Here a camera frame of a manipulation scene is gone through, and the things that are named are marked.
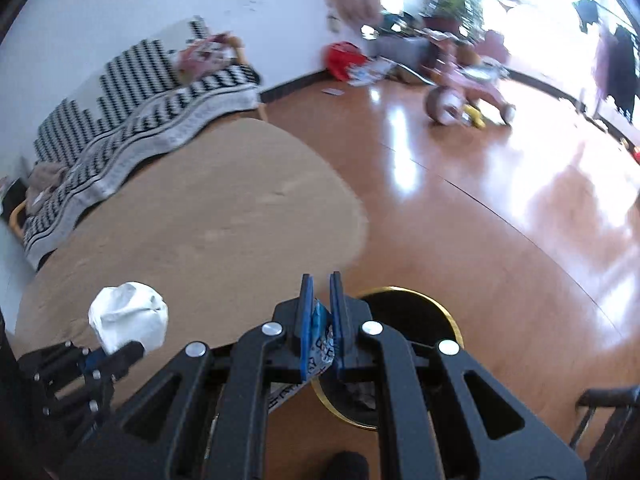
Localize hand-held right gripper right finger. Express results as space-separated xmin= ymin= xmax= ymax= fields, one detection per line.
xmin=328 ymin=271 xmax=589 ymax=480

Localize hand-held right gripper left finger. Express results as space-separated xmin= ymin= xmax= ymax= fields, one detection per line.
xmin=57 ymin=274 xmax=316 ymax=480

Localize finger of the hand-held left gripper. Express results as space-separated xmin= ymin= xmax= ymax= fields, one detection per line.
xmin=17 ymin=341 xmax=90 ymax=417
xmin=75 ymin=340 xmax=147 ymax=427

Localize blue white patterned wrapper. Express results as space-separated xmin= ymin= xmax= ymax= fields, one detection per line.
xmin=267 ymin=297 xmax=335 ymax=414

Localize white paper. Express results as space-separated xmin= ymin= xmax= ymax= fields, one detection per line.
xmin=88 ymin=281 xmax=169 ymax=354

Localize black bin with gold rim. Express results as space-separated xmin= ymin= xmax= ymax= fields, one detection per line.
xmin=310 ymin=286 xmax=464 ymax=432

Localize beige cushion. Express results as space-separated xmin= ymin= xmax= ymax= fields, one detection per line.
xmin=25 ymin=161 xmax=69 ymax=214

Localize checkered sofa blanket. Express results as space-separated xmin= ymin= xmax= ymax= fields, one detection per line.
xmin=22 ymin=16 xmax=262 ymax=270

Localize scattered printed papers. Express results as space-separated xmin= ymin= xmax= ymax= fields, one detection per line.
xmin=349 ymin=57 xmax=397 ymax=87

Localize cardboard box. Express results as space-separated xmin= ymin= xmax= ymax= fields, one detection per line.
xmin=390 ymin=62 xmax=437 ymax=87

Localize red bag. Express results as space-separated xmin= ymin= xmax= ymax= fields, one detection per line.
xmin=322 ymin=41 xmax=372 ymax=82

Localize pink tricycle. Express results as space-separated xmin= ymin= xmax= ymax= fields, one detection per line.
xmin=422 ymin=35 xmax=517 ymax=129

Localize wooden sofa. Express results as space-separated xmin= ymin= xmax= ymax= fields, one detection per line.
xmin=10 ymin=16 xmax=269 ymax=270

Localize grey low cabinet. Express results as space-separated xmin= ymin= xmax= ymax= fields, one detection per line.
xmin=374 ymin=25 xmax=437 ymax=69

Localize pink printed bag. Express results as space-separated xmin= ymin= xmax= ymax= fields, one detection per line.
xmin=174 ymin=32 xmax=242 ymax=82

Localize black wooden chair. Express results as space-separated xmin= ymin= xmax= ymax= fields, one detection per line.
xmin=569 ymin=386 xmax=640 ymax=480

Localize hanging dark clothes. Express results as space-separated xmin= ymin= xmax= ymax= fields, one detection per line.
xmin=572 ymin=0 xmax=640 ymax=123

